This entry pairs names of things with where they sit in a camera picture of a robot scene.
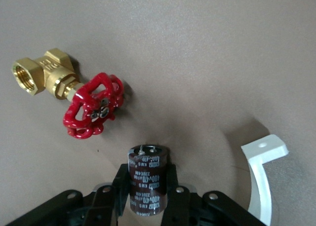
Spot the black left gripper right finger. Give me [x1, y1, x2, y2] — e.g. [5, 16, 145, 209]
[160, 163, 196, 226]

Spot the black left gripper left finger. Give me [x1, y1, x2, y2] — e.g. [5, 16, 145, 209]
[87, 163, 130, 226]

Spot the short brown electrolytic capacitor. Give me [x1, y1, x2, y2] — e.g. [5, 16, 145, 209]
[127, 144, 170, 216]

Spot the brass valve red handwheel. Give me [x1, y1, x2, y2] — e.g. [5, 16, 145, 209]
[12, 47, 125, 140]

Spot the white curved plastic bracket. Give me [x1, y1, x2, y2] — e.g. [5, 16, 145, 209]
[240, 134, 289, 226]

